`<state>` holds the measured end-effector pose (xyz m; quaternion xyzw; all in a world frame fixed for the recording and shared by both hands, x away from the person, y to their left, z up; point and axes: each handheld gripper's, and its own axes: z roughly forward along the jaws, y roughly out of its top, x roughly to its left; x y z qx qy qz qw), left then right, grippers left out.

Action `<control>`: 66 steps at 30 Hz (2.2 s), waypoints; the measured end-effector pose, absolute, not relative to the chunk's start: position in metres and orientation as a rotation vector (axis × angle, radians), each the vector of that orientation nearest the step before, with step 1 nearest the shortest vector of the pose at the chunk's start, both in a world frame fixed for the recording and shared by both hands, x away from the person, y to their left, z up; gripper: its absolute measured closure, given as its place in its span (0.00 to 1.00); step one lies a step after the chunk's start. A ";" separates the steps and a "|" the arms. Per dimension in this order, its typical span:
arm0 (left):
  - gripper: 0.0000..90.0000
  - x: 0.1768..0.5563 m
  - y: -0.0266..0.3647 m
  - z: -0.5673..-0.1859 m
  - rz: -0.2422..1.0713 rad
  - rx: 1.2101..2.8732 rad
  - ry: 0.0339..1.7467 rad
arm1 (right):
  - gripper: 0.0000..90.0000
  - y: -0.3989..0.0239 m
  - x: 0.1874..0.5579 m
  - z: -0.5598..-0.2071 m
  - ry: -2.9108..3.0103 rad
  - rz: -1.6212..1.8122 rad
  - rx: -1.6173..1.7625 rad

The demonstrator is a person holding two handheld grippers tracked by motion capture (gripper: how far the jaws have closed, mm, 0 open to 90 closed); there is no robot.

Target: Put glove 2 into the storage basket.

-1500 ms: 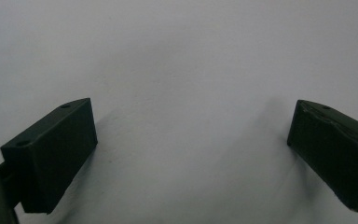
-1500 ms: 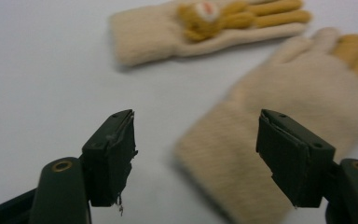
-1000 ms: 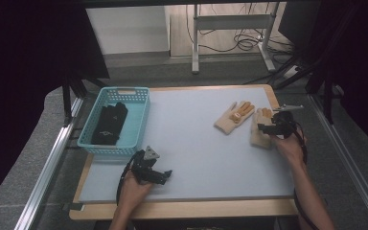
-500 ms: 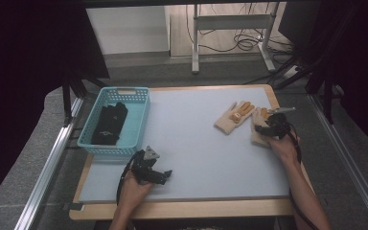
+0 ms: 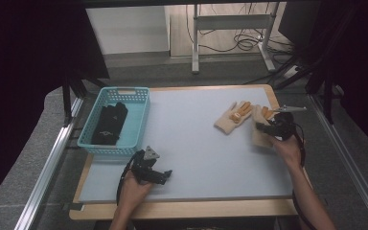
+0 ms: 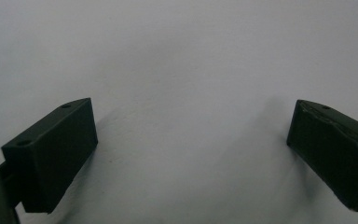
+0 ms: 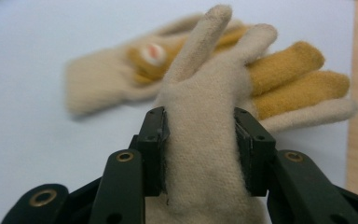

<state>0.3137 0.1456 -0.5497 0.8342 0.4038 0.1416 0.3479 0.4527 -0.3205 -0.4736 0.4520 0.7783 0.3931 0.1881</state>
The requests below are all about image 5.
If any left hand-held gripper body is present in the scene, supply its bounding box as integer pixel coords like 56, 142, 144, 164
130, 146, 161, 185

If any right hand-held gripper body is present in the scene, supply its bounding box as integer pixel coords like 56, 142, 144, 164
272, 104, 308, 142

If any cream glove with orange fingertips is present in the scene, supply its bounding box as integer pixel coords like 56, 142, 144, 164
250, 103, 278, 150

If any teal plastic basket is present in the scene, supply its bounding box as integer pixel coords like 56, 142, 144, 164
77, 86, 151, 157

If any black glove with small logo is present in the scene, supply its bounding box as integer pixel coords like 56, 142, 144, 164
90, 103, 125, 147

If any plain black glove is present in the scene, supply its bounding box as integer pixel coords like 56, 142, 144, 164
113, 101, 129, 129

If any person's right hand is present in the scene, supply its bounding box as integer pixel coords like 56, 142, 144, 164
265, 131, 305, 171

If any person's left hand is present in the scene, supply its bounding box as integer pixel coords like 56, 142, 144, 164
120, 171, 155, 210

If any cream glove with folded orange fingers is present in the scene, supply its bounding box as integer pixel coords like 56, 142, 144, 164
213, 100, 254, 135

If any pale grey table mat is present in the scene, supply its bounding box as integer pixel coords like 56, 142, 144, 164
78, 86, 296, 204

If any white power strip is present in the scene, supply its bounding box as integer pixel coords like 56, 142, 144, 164
282, 64, 300, 80

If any black metal stand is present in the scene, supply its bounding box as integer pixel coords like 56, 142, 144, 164
273, 6, 338, 126
61, 71, 110, 127

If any white cabinet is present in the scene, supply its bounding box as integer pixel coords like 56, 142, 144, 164
85, 5, 171, 56

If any left hand-held gripper black cable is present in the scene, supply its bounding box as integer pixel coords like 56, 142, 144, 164
116, 149, 145, 206

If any aluminium rail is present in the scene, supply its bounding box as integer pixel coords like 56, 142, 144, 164
13, 96, 84, 230
309, 93, 368, 228

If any dark corner bracket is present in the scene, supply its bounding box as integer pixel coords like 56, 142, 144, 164
62, 201, 85, 213

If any tangle of black floor cables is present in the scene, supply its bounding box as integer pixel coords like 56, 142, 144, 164
185, 3, 296, 56

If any white metal desk frame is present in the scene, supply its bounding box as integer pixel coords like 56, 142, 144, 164
191, 3, 278, 75

